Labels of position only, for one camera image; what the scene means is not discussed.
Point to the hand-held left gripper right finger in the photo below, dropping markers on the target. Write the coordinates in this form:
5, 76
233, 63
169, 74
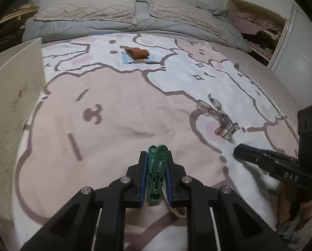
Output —
169, 185

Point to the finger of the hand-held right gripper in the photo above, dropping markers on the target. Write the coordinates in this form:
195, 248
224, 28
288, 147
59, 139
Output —
246, 150

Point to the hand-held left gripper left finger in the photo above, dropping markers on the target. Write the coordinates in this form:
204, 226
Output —
144, 177

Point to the green clothespin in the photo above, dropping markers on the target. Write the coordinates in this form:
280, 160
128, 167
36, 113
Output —
157, 167

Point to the light blue sachet packet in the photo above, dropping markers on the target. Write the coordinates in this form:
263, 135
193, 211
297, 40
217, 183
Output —
152, 59

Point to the brown leather wallet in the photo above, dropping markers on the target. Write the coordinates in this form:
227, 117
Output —
136, 52

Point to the white storage box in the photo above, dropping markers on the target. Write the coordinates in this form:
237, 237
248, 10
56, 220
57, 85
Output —
12, 109

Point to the person's right forearm fuzzy sleeve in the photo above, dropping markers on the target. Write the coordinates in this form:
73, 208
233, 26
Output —
307, 232

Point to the person's right hand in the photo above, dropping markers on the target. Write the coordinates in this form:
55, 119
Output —
283, 204

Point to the white wardrobe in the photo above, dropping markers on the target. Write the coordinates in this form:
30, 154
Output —
302, 57

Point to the printed blanket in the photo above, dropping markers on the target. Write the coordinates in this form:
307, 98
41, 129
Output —
106, 96

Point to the pink clothes pile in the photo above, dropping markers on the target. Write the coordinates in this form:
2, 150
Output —
250, 21

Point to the beige quilted pillow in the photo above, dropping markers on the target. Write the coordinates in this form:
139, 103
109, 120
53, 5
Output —
88, 9
184, 15

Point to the grey duvet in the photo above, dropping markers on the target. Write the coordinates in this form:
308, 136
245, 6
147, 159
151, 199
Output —
93, 30

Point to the dark cloth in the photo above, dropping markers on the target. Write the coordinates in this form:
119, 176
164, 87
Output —
4, 39

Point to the wooden shelf unit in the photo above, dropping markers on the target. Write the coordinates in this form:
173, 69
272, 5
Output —
17, 13

